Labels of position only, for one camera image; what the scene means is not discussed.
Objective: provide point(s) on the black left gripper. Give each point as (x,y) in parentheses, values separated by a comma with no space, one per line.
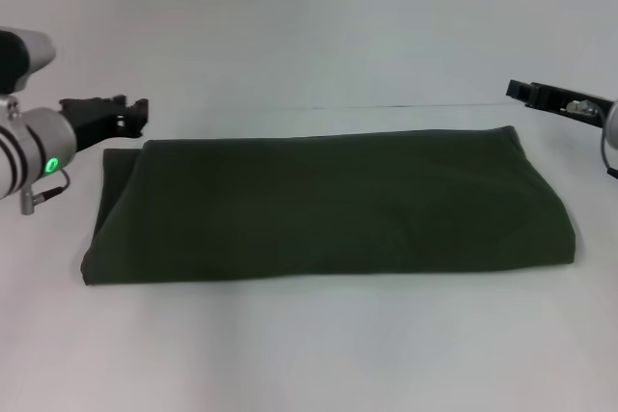
(92,122)

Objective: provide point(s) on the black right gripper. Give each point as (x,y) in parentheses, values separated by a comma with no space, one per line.
(565,98)

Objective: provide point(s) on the dark green t-shirt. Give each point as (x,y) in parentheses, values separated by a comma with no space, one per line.
(328,209)

